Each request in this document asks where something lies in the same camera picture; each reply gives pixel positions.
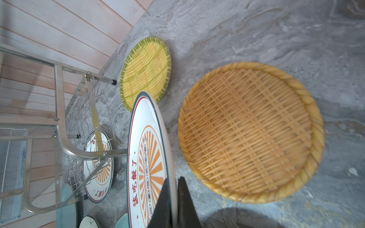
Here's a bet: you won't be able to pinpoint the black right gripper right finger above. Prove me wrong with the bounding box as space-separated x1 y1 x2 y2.
178 177 202 228

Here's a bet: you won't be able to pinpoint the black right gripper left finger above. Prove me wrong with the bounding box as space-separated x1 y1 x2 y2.
148 179 172 228

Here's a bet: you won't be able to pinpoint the orange sunburst plate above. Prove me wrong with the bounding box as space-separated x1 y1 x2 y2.
82 132 114 203
127 91 178 228

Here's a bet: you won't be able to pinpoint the yellow green woven plate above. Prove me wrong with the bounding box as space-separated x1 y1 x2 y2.
120 37 172 112

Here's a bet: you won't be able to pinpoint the orange sunburst plate under rack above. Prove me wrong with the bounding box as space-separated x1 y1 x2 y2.
82 132 114 203

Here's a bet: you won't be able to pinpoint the stainless steel dish rack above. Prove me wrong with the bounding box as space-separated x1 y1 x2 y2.
1 44 127 214

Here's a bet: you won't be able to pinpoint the light green flower plate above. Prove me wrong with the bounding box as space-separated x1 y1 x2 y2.
115 213 130 228

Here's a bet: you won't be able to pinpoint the cream floral plate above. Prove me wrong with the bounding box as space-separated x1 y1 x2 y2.
79 216 100 228

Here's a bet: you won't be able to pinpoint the dark teal ceramic plate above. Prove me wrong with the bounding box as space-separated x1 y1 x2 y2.
56 183 77 228

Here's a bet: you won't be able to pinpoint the orange woven bamboo plate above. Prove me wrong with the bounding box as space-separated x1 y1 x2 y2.
178 62 326 204

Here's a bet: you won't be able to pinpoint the white wire mesh shelf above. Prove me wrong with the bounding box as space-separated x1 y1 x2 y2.
1 140 27 224

